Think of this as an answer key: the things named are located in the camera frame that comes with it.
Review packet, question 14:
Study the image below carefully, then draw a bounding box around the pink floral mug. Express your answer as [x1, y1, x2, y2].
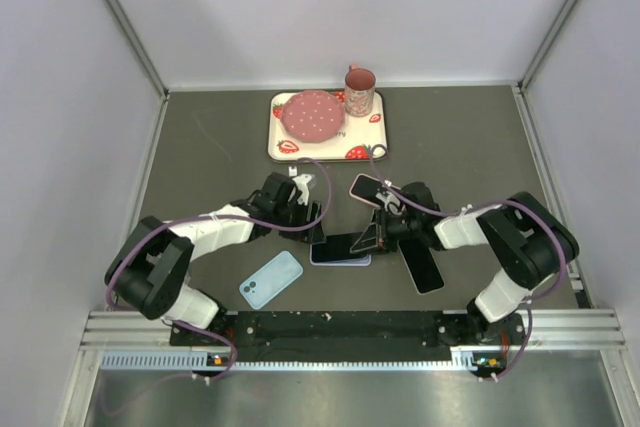
[344, 64, 376, 117]

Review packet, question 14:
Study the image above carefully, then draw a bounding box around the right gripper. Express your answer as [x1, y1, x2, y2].
[352, 206, 421, 256]

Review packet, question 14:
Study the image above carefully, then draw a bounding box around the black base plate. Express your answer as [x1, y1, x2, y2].
[169, 310, 526, 363]

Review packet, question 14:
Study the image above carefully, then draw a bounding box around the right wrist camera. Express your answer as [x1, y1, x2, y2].
[375, 188, 404, 215]

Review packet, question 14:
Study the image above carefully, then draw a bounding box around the blue-edged black phone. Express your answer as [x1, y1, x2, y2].
[324, 233, 364, 259]

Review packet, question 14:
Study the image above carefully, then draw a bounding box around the light blue phone case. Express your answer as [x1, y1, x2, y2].
[239, 251, 304, 310]

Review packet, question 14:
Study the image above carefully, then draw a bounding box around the lavender phone case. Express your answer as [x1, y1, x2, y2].
[309, 244, 372, 267]

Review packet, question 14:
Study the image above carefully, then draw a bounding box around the silver-edged black phone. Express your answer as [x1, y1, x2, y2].
[399, 239, 445, 295]

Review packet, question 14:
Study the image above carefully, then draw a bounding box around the slotted cable duct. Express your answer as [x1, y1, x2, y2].
[100, 347, 480, 372]

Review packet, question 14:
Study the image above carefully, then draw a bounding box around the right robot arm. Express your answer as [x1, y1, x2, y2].
[350, 182, 580, 343]

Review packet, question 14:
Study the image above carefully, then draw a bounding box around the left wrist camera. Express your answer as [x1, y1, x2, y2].
[288, 166, 316, 206]

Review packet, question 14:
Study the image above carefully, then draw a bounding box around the pink polka dot plate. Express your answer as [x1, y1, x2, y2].
[280, 90, 345, 144]

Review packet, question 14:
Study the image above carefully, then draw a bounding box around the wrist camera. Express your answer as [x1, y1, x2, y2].
[375, 188, 404, 215]
[288, 166, 316, 206]

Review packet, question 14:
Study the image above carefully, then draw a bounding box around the pink phone case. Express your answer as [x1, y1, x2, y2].
[348, 173, 401, 208]

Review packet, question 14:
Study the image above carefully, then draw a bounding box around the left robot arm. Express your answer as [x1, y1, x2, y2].
[104, 172, 322, 344]

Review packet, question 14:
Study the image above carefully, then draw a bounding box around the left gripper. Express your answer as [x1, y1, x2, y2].
[273, 196, 325, 244]

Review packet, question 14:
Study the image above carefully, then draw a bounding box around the strawberry print tray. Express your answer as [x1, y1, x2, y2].
[267, 90, 388, 162]

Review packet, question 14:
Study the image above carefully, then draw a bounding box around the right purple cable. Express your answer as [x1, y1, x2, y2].
[367, 143, 569, 381]

